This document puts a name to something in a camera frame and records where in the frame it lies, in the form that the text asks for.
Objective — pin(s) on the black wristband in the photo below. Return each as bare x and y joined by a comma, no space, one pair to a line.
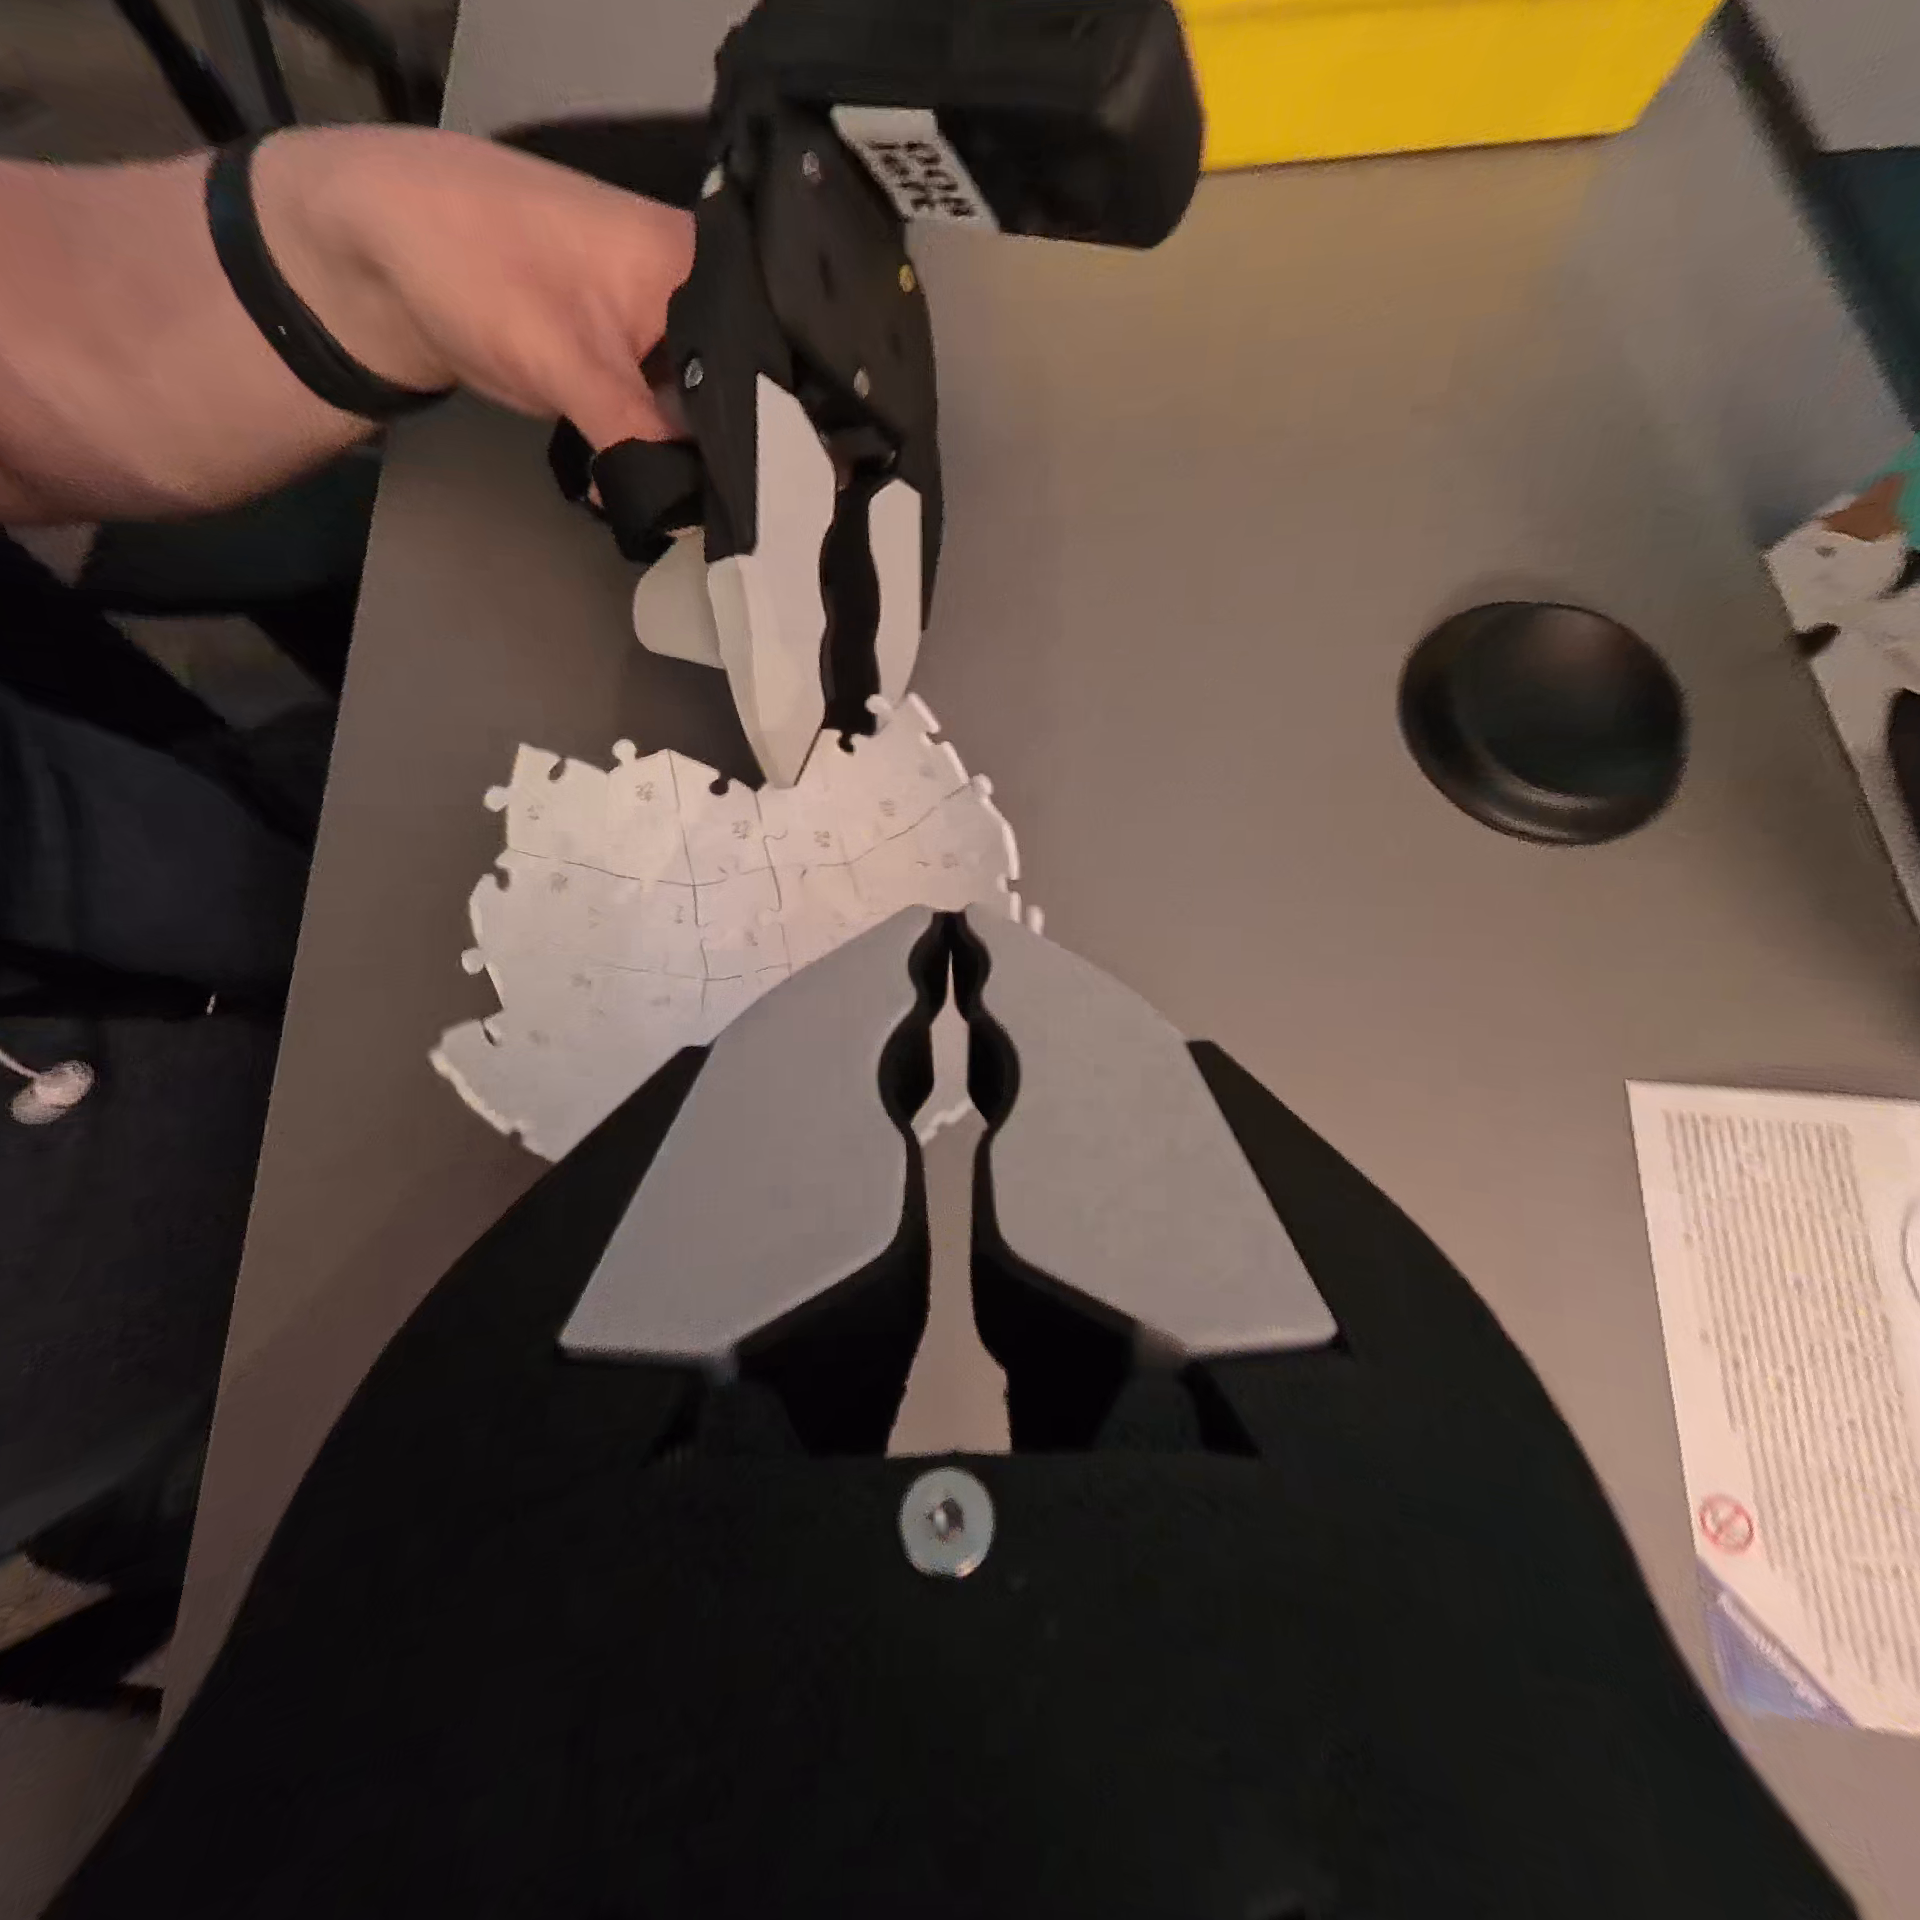
287,300

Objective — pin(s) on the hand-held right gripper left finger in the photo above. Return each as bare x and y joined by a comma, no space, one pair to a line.
751,1200

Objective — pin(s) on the person's left forearm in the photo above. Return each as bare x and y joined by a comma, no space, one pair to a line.
151,332

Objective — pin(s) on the colourful puzzle box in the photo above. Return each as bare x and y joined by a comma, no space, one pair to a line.
1862,661

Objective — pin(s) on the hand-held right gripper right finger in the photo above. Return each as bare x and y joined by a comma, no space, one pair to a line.
1155,1200

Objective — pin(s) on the person's left hand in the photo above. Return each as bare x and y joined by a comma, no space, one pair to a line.
511,287

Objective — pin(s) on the yellow storage bin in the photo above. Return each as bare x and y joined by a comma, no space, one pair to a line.
1442,76

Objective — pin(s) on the black round ball stand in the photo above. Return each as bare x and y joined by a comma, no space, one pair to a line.
1547,720

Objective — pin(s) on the grey chair base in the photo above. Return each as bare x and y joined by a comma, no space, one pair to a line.
270,60

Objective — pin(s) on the assembled white puzzle section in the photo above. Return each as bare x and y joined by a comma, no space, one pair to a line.
692,901

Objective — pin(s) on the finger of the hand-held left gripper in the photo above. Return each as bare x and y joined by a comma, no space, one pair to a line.
895,572
775,572

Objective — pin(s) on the white instruction leaflet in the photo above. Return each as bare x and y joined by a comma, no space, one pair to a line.
1786,1381

